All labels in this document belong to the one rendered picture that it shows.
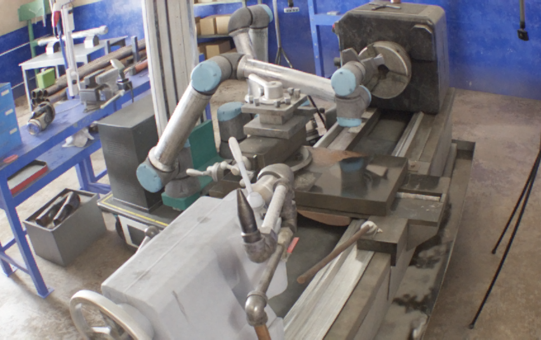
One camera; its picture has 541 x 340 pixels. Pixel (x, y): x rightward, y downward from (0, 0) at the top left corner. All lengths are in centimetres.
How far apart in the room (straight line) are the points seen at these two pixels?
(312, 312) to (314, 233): 56
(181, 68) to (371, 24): 106
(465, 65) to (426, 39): 348
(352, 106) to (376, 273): 69
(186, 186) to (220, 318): 164
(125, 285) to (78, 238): 241
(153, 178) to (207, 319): 148
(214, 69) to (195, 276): 122
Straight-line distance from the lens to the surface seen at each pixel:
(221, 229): 102
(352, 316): 126
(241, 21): 265
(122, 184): 298
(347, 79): 181
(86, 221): 335
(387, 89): 227
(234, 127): 286
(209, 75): 203
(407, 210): 159
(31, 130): 306
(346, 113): 186
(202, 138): 286
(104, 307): 82
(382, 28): 242
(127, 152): 282
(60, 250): 320
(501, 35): 568
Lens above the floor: 169
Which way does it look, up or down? 25 degrees down
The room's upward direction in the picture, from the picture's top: 7 degrees counter-clockwise
